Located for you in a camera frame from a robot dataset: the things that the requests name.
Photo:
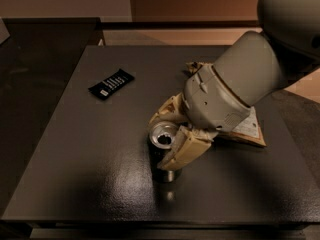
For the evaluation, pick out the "blue rxbar blueberry bar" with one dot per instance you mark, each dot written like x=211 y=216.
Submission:
x=107 y=87

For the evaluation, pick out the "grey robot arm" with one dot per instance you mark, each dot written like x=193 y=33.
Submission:
x=286 y=49

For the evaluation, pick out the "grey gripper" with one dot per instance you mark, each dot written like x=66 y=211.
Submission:
x=213 y=100

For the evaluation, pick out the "brown sea salt chip bag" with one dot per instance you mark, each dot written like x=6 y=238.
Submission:
x=247 y=131

